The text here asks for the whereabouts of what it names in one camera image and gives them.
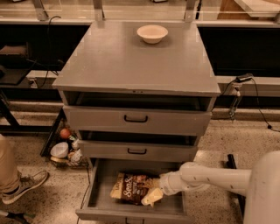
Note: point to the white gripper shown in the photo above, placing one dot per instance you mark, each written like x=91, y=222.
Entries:
x=168, y=184

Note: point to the brown chip bag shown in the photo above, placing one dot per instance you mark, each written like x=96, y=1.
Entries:
x=132, y=188

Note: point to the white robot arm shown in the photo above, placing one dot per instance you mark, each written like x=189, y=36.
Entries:
x=259, y=185

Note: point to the grey middle drawer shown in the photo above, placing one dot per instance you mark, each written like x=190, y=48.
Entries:
x=137, y=151

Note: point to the grey drawer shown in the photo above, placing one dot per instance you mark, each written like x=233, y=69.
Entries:
x=99, y=206
x=134, y=120
x=137, y=151

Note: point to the grey bottom drawer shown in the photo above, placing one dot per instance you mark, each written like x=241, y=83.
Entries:
x=99, y=206

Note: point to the grey top drawer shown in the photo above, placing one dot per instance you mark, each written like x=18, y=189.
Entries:
x=134, y=120

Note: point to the grey drawer cabinet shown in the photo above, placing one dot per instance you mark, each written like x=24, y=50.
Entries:
x=113, y=67

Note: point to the white bowl on counter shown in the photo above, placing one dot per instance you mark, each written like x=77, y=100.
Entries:
x=152, y=34

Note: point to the black metal bar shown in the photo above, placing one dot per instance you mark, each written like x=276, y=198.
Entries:
x=241, y=199

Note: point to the white bowl in basket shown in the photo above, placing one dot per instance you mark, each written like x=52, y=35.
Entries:
x=59, y=150

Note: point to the red apple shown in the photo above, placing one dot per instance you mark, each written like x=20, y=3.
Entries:
x=65, y=133

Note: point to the khaki trouser leg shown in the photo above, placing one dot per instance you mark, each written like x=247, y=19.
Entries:
x=9, y=175

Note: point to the black power adapter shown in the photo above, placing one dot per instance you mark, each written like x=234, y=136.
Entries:
x=244, y=78

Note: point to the wire basket of items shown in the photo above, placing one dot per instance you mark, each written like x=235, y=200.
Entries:
x=74, y=159

